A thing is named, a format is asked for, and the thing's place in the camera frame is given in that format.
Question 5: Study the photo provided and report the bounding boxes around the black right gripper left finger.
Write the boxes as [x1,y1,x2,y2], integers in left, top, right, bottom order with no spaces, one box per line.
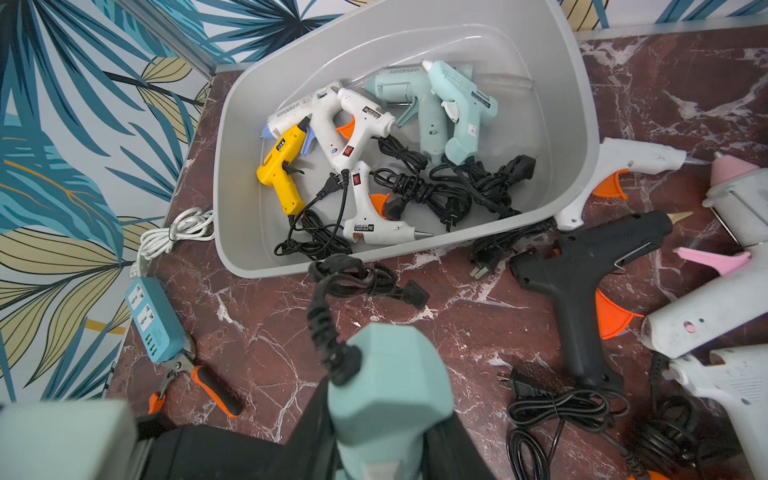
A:
[143,378,341,479]

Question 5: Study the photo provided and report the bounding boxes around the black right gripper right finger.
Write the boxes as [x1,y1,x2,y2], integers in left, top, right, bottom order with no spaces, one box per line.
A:
[421,413,496,480]

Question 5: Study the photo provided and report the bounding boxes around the light blue glue gun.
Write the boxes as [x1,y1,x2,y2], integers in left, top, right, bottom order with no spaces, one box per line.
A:
[421,60,499,165]
[328,323,454,479]

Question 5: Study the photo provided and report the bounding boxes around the white labelled mini glue gun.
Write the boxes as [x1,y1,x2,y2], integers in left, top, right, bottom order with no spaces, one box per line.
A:
[343,161,433,246]

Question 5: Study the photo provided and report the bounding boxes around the yellow glue gun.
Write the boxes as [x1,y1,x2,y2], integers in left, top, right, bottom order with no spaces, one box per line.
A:
[257,116,310,217]

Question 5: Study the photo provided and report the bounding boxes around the white switch glue gun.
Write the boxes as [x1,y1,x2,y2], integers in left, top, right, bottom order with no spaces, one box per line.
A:
[330,88,396,173]

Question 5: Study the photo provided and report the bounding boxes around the white blue-trigger glue gun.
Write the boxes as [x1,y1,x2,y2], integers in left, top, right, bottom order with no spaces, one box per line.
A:
[262,81,345,159]

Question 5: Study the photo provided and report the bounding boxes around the mint green glue gun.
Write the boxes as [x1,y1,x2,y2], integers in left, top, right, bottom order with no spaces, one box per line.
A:
[364,64,449,164]

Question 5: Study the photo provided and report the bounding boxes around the black orange-trigger glue gun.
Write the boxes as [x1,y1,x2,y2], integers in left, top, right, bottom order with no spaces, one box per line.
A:
[510,211,693,392]

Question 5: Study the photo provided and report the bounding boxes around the small white orange-trigger glue gun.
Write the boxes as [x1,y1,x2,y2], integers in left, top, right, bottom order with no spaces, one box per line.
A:
[554,137,711,232]

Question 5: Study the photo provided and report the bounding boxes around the large white pink-trigger glue gun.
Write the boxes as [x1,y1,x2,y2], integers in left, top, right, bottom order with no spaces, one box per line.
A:
[638,152,768,360]

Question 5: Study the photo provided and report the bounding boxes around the grey plastic storage box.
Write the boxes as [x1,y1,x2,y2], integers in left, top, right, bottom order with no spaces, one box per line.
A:
[213,1,600,278]

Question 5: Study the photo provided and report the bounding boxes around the light blue power strip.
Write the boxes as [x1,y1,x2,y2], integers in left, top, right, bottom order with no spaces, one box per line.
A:
[125,277,185,363]

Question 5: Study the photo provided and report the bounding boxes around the black bundled power cable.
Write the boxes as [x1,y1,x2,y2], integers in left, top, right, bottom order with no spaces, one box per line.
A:
[496,367,631,480]

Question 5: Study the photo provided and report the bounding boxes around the orange handled pliers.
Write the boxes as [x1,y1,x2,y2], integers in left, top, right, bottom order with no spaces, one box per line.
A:
[148,334,242,418]

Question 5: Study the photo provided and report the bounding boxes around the coiled white cable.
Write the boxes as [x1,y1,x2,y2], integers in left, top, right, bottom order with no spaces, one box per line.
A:
[128,206,216,280]

